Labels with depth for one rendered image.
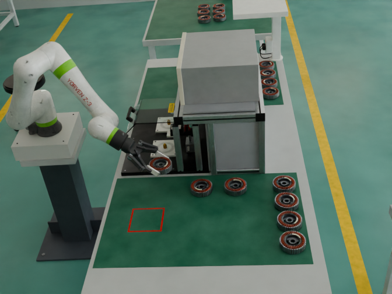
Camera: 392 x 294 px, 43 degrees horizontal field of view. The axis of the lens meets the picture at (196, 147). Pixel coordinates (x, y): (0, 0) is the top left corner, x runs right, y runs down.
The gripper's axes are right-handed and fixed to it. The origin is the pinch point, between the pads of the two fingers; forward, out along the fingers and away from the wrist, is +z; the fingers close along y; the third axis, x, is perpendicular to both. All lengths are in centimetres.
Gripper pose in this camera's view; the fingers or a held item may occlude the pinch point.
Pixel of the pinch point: (160, 165)
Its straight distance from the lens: 243.6
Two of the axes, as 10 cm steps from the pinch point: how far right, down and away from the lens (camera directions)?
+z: 8.5, 5.2, 0.2
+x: 4.0, -6.3, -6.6
